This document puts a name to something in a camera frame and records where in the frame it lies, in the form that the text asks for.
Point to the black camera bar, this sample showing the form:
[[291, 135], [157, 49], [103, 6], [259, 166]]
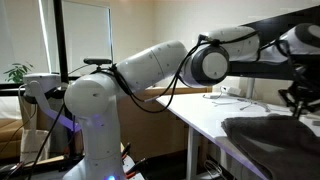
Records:
[[97, 61]]

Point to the wooden cabinet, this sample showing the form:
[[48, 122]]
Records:
[[156, 133]]

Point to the tan sofa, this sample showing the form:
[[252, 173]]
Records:
[[10, 133]]

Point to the small dark flat object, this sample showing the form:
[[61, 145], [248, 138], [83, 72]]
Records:
[[316, 123]]

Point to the white table leg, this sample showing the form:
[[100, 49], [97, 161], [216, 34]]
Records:
[[192, 150]]

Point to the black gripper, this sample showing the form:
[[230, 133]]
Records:
[[308, 95]]

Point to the grey towel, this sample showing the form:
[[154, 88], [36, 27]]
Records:
[[276, 143]]

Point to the wooden base board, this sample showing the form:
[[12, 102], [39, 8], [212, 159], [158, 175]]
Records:
[[50, 160]]

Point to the white camera stand arm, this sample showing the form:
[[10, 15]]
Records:
[[40, 81]]

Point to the silver monitor stand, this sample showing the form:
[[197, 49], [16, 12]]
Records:
[[251, 87]]

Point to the green potted plant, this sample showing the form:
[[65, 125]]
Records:
[[16, 71]]

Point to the white paper bag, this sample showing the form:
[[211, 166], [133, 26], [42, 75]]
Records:
[[33, 145]]

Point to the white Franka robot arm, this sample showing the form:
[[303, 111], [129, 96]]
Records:
[[93, 110]]

